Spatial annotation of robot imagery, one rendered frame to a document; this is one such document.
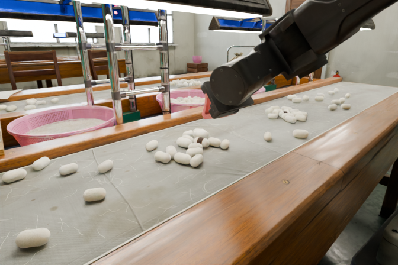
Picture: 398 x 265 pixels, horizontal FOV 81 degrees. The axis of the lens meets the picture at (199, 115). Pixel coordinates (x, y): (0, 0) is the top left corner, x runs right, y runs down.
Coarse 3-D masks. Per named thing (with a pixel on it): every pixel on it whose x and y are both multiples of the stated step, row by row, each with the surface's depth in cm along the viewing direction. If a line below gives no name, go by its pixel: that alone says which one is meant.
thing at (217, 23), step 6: (216, 18) 127; (222, 18) 130; (228, 18) 133; (234, 18) 137; (210, 24) 130; (216, 24) 127; (222, 24) 129; (228, 24) 132; (234, 24) 135; (240, 24) 139; (246, 24) 142; (252, 24) 146; (258, 24) 150; (270, 24) 159; (234, 30) 135; (240, 30) 138; (246, 30) 141; (252, 30) 145; (258, 30) 149
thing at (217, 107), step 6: (204, 84) 42; (204, 90) 42; (210, 90) 42; (258, 90) 40; (210, 96) 41; (216, 102) 41; (240, 102) 42; (246, 102) 45; (252, 102) 46; (216, 108) 41; (222, 108) 41; (228, 108) 42; (234, 108) 43; (216, 114) 41
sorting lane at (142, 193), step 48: (336, 96) 105; (384, 96) 105; (144, 144) 55; (240, 144) 55; (288, 144) 55; (0, 192) 37; (48, 192) 37; (144, 192) 37; (192, 192) 37; (0, 240) 28; (96, 240) 28
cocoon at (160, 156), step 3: (156, 153) 47; (159, 153) 46; (162, 153) 46; (165, 153) 46; (156, 156) 46; (159, 156) 46; (162, 156) 46; (165, 156) 46; (168, 156) 46; (156, 159) 46; (159, 159) 46; (162, 159) 46; (165, 159) 46; (168, 159) 46; (165, 162) 46
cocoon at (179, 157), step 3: (177, 153) 46; (180, 153) 46; (183, 153) 46; (174, 156) 46; (177, 156) 46; (180, 156) 45; (183, 156) 45; (186, 156) 45; (189, 156) 45; (174, 159) 46; (177, 159) 46; (180, 159) 45; (183, 159) 45; (186, 159) 45; (189, 159) 45; (177, 162) 46; (180, 162) 46; (183, 162) 45; (186, 162) 45; (189, 162) 45
